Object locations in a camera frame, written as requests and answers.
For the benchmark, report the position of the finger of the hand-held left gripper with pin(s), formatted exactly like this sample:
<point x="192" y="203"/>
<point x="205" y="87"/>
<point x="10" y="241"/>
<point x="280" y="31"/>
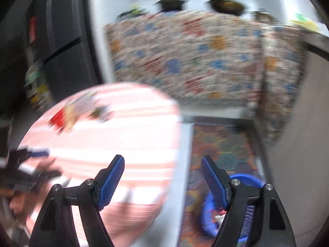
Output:
<point x="43" y="173"/>
<point x="36" y="153"/>

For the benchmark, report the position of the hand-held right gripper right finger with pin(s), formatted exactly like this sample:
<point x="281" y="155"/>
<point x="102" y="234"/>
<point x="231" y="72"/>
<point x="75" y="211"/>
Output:
<point x="214" y="182"/>

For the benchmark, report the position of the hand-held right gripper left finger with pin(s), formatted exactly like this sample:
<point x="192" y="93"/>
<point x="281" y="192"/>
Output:
<point x="110" y="182"/>

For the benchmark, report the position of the blue plastic basket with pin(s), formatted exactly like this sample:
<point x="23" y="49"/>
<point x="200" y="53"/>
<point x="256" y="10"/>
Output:
<point x="246" y="182"/>

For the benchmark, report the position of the red foil wrapper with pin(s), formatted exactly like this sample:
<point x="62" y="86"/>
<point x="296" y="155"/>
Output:
<point x="220" y="214"/>

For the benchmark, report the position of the beige wrapper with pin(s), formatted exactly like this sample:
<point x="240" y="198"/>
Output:
<point x="71" y="114"/>

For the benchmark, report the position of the dark gold foil wrapper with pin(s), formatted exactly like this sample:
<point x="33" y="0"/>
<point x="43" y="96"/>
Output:
<point x="100" y="113"/>

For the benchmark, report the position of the person's left hand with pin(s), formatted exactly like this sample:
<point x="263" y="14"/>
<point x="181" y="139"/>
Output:
<point x="20" y="203"/>

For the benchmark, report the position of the colourful hexagon floor mat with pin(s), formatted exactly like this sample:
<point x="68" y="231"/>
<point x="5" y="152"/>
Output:
<point x="223" y="146"/>

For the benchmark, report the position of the pink striped tablecloth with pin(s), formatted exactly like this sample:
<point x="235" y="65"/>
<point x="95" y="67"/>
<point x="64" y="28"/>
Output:
<point x="115" y="139"/>

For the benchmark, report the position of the red hanging cloth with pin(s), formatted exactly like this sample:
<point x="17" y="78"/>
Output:
<point x="32" y="29"/>

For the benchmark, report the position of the grey refrigerator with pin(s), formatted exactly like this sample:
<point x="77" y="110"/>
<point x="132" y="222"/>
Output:
<point x="59" y="30"/>

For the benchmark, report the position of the large printed blanket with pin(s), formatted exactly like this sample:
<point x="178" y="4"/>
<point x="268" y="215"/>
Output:
<point x="180" y="56"/>

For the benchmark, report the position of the steel pot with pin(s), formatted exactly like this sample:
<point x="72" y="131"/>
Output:
<point x="264" y="16"/>

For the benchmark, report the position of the black wok with lid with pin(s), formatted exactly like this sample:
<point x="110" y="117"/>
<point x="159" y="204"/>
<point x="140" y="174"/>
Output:
<point x="226" y="6"/>

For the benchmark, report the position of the black clay pot orange lid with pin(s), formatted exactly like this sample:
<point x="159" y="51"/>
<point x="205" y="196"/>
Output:
<point x="171" y="3"/>

